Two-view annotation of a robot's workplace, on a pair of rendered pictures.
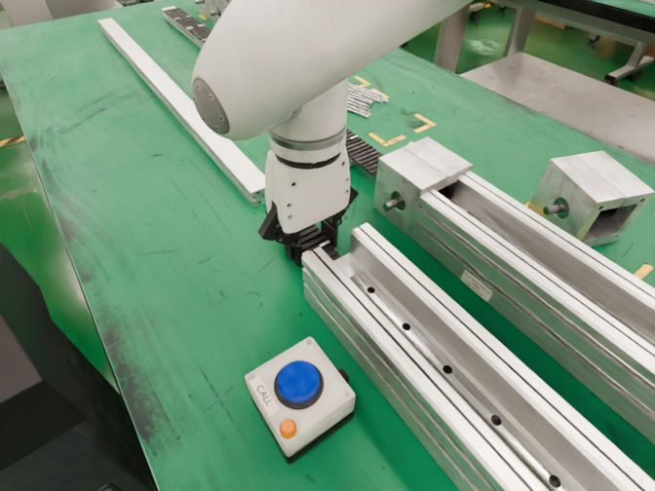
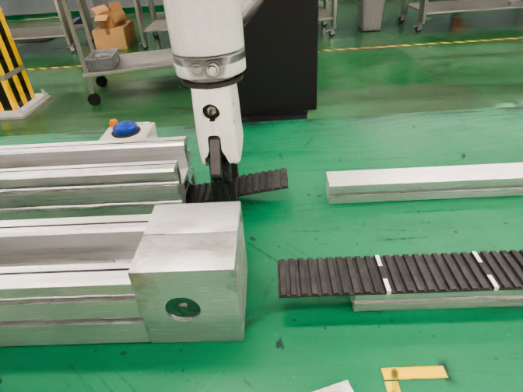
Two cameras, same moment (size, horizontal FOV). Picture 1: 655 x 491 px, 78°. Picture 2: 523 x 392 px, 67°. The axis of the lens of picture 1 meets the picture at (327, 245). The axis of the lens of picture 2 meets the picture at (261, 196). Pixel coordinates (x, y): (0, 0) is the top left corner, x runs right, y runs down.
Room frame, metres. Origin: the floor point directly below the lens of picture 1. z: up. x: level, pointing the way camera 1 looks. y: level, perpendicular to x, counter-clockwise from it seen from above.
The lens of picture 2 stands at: (0.72, -0.33, 1.10)
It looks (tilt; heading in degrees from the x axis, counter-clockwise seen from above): 34 degrees down; 128
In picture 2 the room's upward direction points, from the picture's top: 4 degrees counter-clockwise
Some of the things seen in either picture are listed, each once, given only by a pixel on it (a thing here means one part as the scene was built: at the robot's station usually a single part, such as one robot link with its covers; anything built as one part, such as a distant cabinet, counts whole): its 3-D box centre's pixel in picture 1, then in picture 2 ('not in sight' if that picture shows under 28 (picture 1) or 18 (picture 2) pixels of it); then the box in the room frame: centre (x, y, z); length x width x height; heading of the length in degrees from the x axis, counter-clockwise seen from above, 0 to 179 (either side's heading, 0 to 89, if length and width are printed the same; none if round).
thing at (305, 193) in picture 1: (309, 179); (216, 111); (0.39, 0.02, 0.92); 0.10 x 0.07 x 0.11; 125
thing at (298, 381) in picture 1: (298, 383); (125, 129); (0.17, 0.03, 0.84); 0.04 x 0.04 x 0.02
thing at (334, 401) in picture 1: (307, 392); (128, 149); (0.17, 0.02, 0.81); 0.10 x 0.08 x 0.06; 125
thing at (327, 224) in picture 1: (335, 222); (222, 190); (0.41, -0.01, 0.83); 0.03 x 0.03 x 0.07; 35
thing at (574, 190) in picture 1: (577, 202); not in sight; (0.45, -0.37, 0.83); 0.11 x 0.10 x 0.10; 104
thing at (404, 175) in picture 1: (413, 189); (198, 261); (0.48, -0.13, 0.83); 0.12 x 0.09 x 0.10; 125
